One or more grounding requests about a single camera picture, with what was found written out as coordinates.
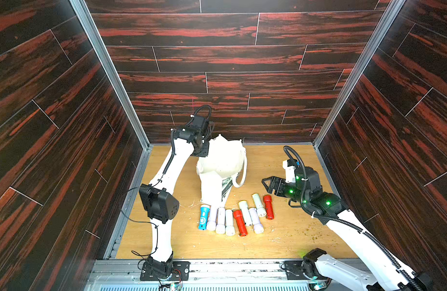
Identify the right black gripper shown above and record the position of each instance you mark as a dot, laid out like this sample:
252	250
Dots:
280	186

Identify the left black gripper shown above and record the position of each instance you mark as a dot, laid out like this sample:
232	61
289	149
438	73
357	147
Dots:
205	150

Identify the red flashlight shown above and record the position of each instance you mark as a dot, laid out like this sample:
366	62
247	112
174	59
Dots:
268	202
238	216

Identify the pale green flashlight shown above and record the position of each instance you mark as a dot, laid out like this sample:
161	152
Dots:
260	208

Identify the white floral canvas tote bag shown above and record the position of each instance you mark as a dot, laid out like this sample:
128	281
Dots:
225	167

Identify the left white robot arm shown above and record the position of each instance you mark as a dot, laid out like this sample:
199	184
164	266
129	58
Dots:
160	204

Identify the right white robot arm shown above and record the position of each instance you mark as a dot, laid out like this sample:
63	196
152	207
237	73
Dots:
386	272

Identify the lavender flashlight right lower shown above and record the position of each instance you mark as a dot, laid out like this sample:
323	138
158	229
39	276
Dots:
257	226

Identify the white flashlight far left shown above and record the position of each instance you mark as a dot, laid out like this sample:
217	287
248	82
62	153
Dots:
212	217

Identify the blue flashlight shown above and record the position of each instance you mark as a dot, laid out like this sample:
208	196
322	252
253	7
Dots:
204	213

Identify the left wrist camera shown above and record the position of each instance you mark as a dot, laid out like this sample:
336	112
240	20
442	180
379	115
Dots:
200	123

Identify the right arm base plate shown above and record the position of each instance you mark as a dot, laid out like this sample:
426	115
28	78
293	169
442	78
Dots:
293	270

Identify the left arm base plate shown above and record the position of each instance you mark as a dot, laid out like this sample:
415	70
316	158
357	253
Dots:
165	271

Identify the aluminium front rail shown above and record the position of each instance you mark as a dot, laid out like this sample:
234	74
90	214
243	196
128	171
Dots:
208	275

